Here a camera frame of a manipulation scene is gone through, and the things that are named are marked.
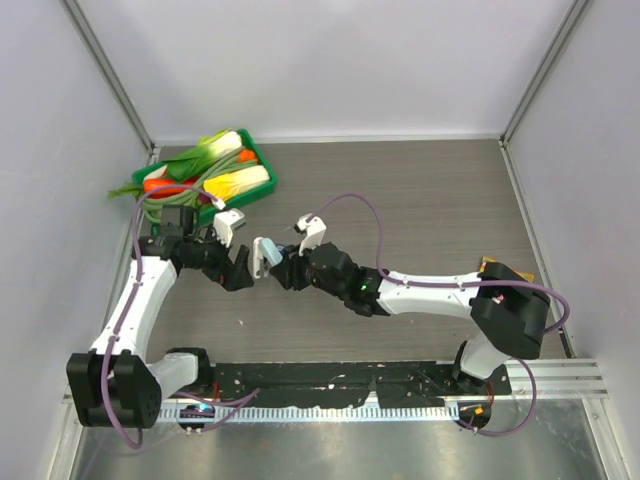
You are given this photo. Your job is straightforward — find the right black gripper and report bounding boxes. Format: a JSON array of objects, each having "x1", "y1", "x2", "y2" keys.
[{"x1": 271, "y1": 237, "x2": 347, "y2": 302}]

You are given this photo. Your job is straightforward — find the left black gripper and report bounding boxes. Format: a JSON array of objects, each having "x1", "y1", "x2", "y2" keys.
[{"x1": 183, "y1": 224, "x2": 254, "y2": 291}]

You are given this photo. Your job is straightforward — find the blue black stapler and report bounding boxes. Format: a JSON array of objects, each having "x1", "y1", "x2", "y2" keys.
[{"x1": 276, "y1": 244, "x2": 290, "y2": 257}]

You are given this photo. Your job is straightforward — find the light blue white stapler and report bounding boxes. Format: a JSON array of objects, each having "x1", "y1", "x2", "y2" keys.
[{"x1": 251, "y1": 237, "x2": 283, "y2": 280}]

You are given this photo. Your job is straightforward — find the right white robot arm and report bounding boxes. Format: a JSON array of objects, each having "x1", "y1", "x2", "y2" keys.
[{"x1": 260, "y1": 243, "x2": 550, "y2": 395}]

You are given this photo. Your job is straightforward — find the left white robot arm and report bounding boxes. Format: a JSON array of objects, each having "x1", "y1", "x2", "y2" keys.
[{"x1": 66, "y1": 206, "x2": 254, "y2": 429}]

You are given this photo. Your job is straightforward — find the yellow white napa cabbage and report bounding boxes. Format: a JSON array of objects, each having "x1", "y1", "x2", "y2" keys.
[{"x1": 202, "y1": 165, "x2": 270, "y2": 202}]

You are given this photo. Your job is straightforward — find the green long beans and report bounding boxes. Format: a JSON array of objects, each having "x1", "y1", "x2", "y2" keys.
[{"x1": 132, "y1": 154, "x2": 254, "y2": 224}]

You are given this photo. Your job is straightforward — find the small orange carrot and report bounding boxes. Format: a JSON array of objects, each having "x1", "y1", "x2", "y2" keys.
[{"x1": 237, "y1": 149, "x2": 257, "y2": 163}]

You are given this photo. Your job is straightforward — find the green plastic tray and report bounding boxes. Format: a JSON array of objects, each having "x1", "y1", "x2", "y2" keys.
[{"x1": 109, "y1": 129, "x2": 277, "y2": 230}]

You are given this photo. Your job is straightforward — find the white green bok choy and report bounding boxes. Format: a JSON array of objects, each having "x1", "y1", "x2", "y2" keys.
[{"x1": 164, "y1": 130, "x2": 243, "y2": 183}]

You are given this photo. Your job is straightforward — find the large orange carrot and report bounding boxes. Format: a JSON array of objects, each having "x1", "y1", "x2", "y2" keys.
[{"x1": 143, "y1": 177, "x2": 195, "y2": 198}]

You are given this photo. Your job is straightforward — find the orange candy bag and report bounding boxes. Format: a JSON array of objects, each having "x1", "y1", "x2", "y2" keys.
[{"x1": 479, "y1": 256, "x2": 535, "y2": 282}]

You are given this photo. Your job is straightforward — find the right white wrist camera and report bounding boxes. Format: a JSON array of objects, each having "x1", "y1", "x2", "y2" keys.
[{"x1": 295, "y1": 213, "x2": 326, "y2": 256}]

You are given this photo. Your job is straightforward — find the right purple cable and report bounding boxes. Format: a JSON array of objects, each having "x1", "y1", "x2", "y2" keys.
[{"x1": 310, "y1": 193, "x2": 572, "y2": 436}]

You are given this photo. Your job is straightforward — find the purple cable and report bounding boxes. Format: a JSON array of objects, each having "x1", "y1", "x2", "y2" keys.
[
  {"x1": 100, "y1": 185, "x2": 261, "y2": 449},
  {"x1": 310, "y1": 193, "x2": 572, "y2": 436}
]

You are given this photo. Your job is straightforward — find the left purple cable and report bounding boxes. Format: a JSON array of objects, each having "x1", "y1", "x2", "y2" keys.
[{"x1": 100, "y1": 185, "x2": 261, "y2": 449}]

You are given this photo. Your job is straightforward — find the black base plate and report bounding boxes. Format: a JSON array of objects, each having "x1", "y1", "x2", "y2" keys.
[{"x1": 213, "y1": 361, "x2": 512, "y2": 409}]

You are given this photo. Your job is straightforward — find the white slotted cable duct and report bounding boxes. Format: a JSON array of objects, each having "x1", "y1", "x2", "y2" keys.
[{"x1": 157, "y1": 402, "x2": 459, "y2": 424}]

